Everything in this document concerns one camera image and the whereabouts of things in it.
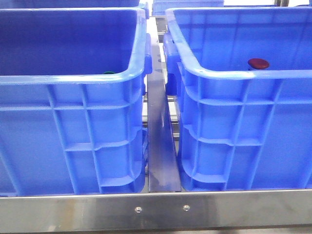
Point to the steel divider bar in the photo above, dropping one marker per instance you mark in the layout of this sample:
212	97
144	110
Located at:
163	174

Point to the back left blue bin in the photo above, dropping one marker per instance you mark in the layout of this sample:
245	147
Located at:
12	4

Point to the left blue plastic bin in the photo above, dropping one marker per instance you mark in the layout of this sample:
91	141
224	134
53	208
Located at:
65	127

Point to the blue plastic bin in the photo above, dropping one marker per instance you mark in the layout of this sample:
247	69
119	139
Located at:
241	129
65	127

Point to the rail screw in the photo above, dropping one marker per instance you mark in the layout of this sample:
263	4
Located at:
138	209
186	208

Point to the red push button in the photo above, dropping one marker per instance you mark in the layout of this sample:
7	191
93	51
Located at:
258	64

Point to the green push button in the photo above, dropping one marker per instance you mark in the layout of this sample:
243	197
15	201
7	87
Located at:
108	72

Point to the back right blue bin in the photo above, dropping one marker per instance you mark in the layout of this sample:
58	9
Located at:
160	6

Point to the right rail screw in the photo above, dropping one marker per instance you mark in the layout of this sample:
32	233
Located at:
186	208

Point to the left rail screw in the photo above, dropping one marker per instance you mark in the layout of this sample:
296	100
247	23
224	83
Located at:
138	209

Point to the steel front rail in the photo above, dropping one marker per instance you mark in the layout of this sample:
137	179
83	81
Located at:
160	211

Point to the right blue plastic bin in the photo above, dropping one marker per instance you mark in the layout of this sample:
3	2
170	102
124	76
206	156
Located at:
241	129

